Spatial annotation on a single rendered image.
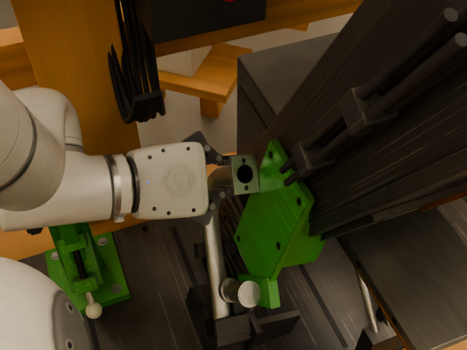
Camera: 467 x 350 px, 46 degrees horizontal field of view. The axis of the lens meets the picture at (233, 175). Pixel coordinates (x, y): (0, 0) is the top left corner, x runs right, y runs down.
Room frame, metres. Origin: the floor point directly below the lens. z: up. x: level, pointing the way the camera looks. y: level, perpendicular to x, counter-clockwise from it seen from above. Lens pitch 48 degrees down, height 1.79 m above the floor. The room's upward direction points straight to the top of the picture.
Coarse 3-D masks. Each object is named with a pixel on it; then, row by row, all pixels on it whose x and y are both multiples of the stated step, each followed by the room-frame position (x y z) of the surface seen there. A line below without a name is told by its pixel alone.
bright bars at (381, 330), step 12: (360, 276) 0.44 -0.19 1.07; (360, 288) 0.43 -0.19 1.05; (372, 312) 0.40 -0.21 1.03; (372, 324) 0.39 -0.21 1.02; (384, 324) 0.39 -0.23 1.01; (360, 336) 0.38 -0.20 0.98; (372, 336) 0.37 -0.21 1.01; (384, 336) 0.37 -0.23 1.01; (396, 336) 0.37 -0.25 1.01; (360, 348) 0.38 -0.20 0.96; (372, 348) 0.36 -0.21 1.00; (384, 348) 0.37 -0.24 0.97; (396, 348) 0.38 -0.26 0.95
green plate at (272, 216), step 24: (264, 168) 0.51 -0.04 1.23; (264, 192) 0.49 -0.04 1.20; (288, 192) 0.45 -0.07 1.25; (264, 216) 0.47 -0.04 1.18; (288, 216) 0.43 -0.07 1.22; (240, 240) 0.49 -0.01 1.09; (264, 240) 0.45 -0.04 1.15; (288, 240) 0.42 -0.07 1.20; (312, 240) 0.44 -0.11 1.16; (264, 264) 0.43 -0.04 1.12; (288, 264) 0.43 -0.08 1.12
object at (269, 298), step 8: (248, 272) 0.46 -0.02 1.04; (240, 280) 0.45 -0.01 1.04; (248, 280) 0.43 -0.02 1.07; (256, 280) 0.42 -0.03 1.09; (264, 280) 0.41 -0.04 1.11; (264, 288) 0.40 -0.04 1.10; (272, 288) 0.40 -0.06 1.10; (264, 296) 0.40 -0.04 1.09; (272, 296) 0.39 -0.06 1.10; (264, 304) 0.39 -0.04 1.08; (272, 304) 0.38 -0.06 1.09
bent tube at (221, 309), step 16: (240, 160) 0.53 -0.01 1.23; (208, 176) 0.57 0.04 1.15; (224, 176) 0.53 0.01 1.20; (240, 176) 0.54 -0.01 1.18; (256, 176) 0.52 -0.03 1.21; (240, 192) 0.49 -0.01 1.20; (208, 224) 0.53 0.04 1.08; (208, 240) 0.51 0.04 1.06; (208, 256) 0.49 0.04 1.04; (208, 272) 0.47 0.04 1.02; (224, 272) 0.47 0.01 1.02; (224, 304) 0.43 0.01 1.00
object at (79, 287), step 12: (60, 240) 0.51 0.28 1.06; (84, 240) 0.52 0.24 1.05; (60, 252) 0.52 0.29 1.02; (72, 252) 0.51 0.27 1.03; (72, 264) 0.51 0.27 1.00; (84, 264) 0.51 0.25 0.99; (96, 264) 0.51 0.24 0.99; (72, 276) 0.49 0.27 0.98; (84, 276) 0.48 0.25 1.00; (96, 276) 0.49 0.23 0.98; (72, 288) 0.48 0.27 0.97; (84, 288) 0.46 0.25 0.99; (96, 288) 0.47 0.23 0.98
